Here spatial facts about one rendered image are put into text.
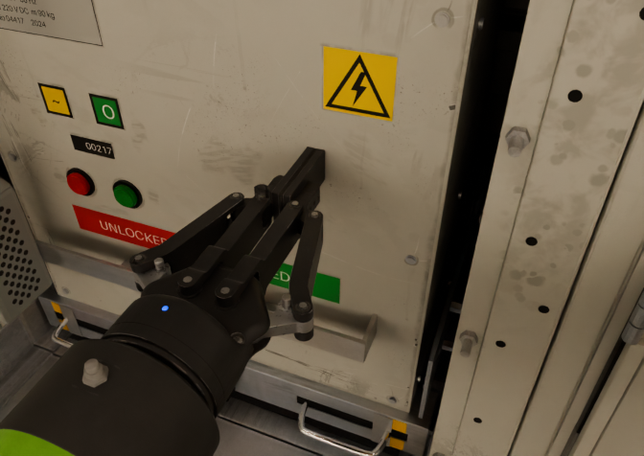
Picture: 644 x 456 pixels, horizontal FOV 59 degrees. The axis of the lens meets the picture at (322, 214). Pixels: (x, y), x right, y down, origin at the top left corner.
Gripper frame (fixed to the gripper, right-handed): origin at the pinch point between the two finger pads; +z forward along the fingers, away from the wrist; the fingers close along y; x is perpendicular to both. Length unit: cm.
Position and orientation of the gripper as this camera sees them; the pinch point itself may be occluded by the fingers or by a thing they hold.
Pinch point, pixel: (300, 185)
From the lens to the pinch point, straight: 45.1
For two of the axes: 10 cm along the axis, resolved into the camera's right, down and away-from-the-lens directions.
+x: 0.0, -7.9, -6.2
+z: 3.6, -5.7, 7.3
